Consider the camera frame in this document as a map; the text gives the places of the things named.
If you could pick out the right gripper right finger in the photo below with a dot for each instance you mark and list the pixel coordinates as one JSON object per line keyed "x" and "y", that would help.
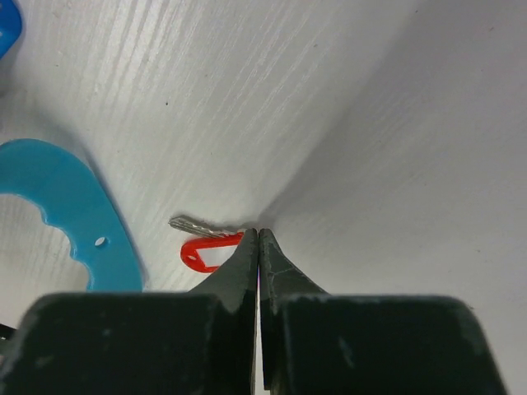
{"x": 317, "y": 343}

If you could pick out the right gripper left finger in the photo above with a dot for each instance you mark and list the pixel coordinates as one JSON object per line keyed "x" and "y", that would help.
{"x": 197, "y": 342}

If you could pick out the red tag key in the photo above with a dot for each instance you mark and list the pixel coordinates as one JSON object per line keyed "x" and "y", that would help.
{"x": 206, "y": 237}

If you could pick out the metal key organizer plate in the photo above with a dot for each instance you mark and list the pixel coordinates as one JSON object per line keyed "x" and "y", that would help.
{"x": 71, "y": 198}

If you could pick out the blue key tag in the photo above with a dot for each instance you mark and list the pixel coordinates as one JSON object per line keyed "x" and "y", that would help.
{"x": 10, "y": 25}

